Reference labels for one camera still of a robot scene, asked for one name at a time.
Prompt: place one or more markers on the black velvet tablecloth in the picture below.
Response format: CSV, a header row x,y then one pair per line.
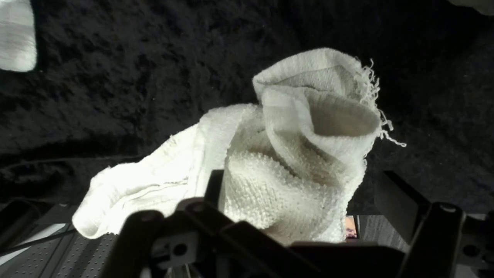
x,y
155,51

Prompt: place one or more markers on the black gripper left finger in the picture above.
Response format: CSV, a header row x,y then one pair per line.
x,y
217,185

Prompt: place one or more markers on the cream white towel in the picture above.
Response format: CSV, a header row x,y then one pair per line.
x,y
288,154

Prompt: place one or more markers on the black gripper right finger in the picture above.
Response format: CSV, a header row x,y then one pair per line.
x,y
402,205

